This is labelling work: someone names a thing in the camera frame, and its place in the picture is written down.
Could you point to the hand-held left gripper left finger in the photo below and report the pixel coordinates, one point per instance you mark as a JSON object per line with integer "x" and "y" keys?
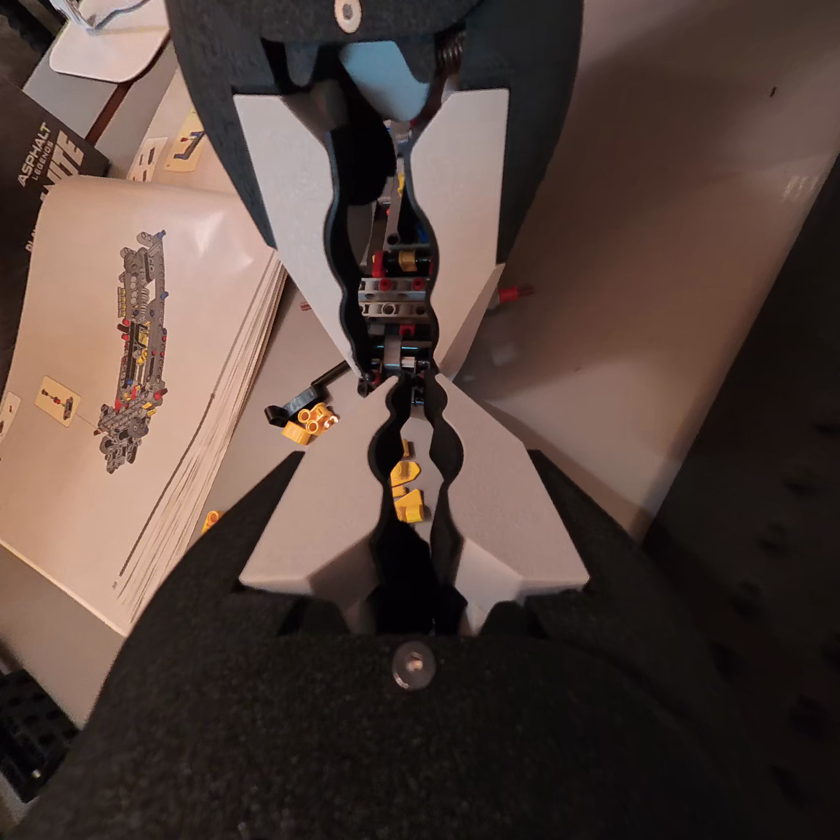
{"x": 308, "y": 531}

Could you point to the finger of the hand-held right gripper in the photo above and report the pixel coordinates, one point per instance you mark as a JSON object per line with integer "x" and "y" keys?
{"x": 469, "y": 197}
{"x": 289, "y": 197}

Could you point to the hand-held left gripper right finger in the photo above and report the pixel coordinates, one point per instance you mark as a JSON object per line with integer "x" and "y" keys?
{"x": 518, "y": 531}

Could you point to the long lego chassis assembly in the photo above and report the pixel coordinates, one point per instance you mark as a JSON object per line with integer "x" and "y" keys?
{"x": 394, "y": 295}

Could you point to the pile of yellow lego pieces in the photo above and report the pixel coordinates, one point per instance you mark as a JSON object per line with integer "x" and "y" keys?
{"x": 407, "y": 479}

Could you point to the black lego crank piece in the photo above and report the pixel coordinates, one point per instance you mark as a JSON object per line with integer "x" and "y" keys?
{"x": 308, "y": 397}

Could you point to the lego box with yellow car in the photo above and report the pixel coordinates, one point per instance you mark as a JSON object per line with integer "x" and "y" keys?
{"x": 39, "y": 197}

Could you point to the thick open lego instruction booklet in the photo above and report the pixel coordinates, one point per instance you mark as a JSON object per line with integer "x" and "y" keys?
{"x": 98, "y": 328}

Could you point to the pile of black lego beams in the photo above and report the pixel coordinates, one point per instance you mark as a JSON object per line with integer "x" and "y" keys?
{"x": 33, "y": 735}

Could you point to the black perforated panel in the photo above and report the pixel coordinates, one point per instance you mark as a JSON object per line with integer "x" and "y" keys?
{"x": 754, "y": 590}

